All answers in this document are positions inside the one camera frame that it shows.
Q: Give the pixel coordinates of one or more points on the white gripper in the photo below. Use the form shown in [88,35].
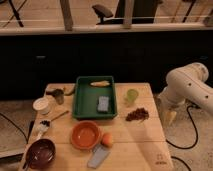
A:
[168,115]

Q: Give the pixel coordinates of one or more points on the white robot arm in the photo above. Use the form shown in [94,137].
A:
[185,83]

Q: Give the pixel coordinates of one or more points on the red-orange bowl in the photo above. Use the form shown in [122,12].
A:
[85,135]

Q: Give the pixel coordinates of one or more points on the dark purple bowl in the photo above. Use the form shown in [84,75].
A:
[40,154]

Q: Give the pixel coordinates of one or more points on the green plastic cup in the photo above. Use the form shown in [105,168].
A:
[131,96]

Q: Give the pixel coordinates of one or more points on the orange fruit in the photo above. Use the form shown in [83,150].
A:
[107,140]

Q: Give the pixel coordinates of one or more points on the blue-grey sponge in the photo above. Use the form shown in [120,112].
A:
[103,104]

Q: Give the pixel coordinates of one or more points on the yellow corn cob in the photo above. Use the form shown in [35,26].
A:
[100,84]

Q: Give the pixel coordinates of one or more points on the green plastic tray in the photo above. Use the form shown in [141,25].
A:
[86,98]

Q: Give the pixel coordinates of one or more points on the wooden spoon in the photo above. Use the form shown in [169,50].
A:
[57,117]

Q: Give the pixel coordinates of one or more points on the grey metal cup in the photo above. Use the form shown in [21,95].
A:
[58,95]

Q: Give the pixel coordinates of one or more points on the black office chair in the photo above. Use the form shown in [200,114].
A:
[144,12]

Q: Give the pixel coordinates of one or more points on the white spoon with dark food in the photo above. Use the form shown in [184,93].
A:
[42,127]

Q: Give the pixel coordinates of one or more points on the white cup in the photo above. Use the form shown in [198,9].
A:
[41,105]

